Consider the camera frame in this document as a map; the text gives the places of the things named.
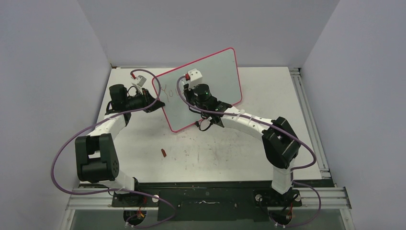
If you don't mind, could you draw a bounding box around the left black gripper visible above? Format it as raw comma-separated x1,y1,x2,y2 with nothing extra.
124,88,165,113

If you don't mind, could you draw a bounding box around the pink framed whiteboard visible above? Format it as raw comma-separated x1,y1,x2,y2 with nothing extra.
151,47,243,133

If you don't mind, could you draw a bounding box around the red marker cap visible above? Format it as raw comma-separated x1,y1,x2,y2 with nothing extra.
161,149,167,158

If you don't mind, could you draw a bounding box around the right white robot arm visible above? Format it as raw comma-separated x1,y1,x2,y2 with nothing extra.
183,83,300,205

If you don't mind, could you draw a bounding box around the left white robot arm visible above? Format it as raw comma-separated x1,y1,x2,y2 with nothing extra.
75,84,165,207

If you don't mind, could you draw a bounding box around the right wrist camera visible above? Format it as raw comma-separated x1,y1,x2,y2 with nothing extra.
185,69,203,89

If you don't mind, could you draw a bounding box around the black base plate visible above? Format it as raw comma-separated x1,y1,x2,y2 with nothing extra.
112,180,333,225

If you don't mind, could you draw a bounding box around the aluminium right rail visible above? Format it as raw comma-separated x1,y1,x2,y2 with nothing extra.
289,68,331,179

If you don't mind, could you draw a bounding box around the aluminium rail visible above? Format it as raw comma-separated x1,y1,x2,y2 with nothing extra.
289,68,331,179
66,187,355,230

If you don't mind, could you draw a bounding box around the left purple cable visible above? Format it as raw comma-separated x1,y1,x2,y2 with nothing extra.
50,69,177,229

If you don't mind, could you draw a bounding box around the purple cable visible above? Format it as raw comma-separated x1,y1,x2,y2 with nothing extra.
50,69,177,229
176,75,322,229

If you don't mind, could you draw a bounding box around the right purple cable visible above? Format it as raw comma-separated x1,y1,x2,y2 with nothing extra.
176,75,322,229

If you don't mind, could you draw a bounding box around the aluminium front rail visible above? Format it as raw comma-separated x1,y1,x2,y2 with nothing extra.
66,187,355,230

